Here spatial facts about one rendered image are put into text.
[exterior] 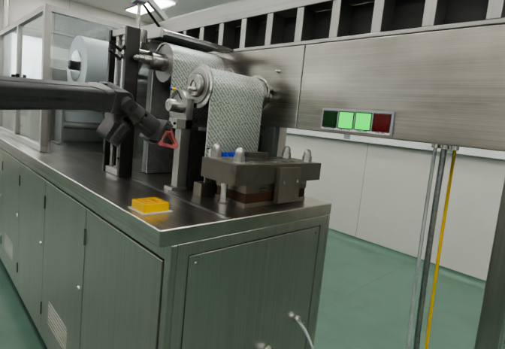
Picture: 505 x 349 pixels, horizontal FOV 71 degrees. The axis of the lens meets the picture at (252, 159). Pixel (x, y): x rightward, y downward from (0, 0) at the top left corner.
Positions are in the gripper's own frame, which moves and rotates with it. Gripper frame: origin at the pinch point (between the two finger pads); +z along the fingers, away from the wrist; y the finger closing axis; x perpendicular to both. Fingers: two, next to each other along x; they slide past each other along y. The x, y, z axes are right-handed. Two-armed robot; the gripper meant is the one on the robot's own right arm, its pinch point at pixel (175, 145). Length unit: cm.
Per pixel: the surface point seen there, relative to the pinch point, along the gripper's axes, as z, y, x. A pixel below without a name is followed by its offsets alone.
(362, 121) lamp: 30, 37, 33
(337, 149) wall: 243, -118, 133
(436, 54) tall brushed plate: 20, 55, 50
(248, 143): 24.1, 1.0, 16.6
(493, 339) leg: 73, 76, -7
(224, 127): 11.6, 0.9, 14.8
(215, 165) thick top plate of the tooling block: 8.1, 11.4, -0.2
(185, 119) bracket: 2.0, -6.5, 10.3
